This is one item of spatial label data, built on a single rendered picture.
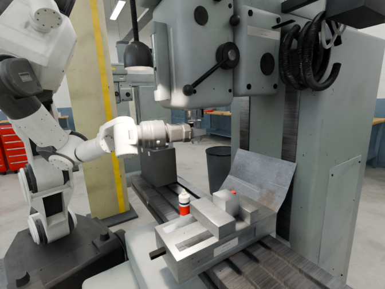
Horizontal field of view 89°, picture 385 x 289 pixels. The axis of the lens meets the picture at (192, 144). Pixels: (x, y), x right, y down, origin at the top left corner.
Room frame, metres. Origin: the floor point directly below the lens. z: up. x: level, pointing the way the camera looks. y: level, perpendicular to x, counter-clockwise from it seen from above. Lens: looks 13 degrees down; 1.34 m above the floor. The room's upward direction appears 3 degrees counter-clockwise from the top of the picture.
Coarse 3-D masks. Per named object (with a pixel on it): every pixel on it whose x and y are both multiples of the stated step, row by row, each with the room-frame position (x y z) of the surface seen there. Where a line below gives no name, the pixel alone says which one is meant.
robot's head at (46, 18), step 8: (32, 0) 0.60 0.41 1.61; (40, 0) 0.60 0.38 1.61; (48, 0) 0.61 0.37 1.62; (32, 8) 0.59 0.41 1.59; (40, 8) 0.58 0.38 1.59; (48, 8) 0.59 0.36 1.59; (56, 8) 0.62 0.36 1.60; (32, 16) 0.64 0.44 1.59; (40, 16) 0.60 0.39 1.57; (48, 16) 0.61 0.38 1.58; (56, 16) 0.62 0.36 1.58; (40, 24) 0.62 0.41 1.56; (48, 24) 0.63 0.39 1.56; (56, 24) 0.64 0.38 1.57
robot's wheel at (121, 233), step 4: (116, 232) 1.01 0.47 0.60; (120, 232) 1.01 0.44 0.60; (124, 232) 1.01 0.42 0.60; (120, 236) 0.98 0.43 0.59; (124, 236) 0.98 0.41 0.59; (120, 240) 0.96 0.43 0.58; (124, 240) 0.96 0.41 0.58; (124, 244) 0.94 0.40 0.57; (124, 248) 0.94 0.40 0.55; (124, 252) 0.94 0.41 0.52; (124, 256) 0.98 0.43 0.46; (124, 260) 0.95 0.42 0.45
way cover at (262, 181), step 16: (240, 160) 0.95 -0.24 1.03; (256, 160) 0.88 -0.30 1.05; (272, 160) 0.82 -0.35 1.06; (240, 176) 0.91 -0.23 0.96; (256, 176) 0.84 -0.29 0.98; (272, 176) 0.78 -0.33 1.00; (288, 176) 0.73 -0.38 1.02; (240, 192) 0.84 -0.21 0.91; (256, 192) 0.79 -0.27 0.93; (272, 192) 0.75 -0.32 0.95; (272, 208) 0.70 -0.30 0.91
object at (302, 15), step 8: (240, 0) 0.64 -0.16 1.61; (248, 0) 0.65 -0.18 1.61; (256, 0) 0.67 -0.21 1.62; (264, 0) 0.69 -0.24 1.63; (272, 0) 0.71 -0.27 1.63; (280, 0) 0.73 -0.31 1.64; (320, 0) 0.86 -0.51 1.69; (256, 8) 0.67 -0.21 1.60; (264, 8) 0.69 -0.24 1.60; (272, 8) 0.71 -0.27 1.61; (280, 8) 0.73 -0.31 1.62; (304, 8) 0.80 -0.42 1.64; (312, 8) 0.82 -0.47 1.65; (320, 8) 0.86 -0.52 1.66; (280, 16) 0.73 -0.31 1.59; (288, 16) 0.75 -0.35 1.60; (296, 16) 0.78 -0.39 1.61; (304, 16) 0.80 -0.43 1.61; (312, 16) 0.83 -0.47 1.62; (288, 24) 0.76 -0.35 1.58; (304, 24) 0.81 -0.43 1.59
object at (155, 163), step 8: (144, 152) 1.01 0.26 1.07; (152, 152) 0.92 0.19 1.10; (160, 152) 0.93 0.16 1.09; (168, 152) 0.95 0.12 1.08; (144, 160) 1.02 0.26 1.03; (152, 160) 0.92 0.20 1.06; (160, 160) 0.93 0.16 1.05; (168, 160) 0.95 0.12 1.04; (144, 168) 1.03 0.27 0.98; (152, 168) 0.93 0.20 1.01; (160, 168) 0.92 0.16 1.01; (168, 168) 0.95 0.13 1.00; (144, 176) 1.05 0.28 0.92; (152, 176) 0.94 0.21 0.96; (160, 176) 0.92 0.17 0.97; (168, 176) 0.95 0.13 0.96; (176, 176) 0.97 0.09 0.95; (160, 184) 0.92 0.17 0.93
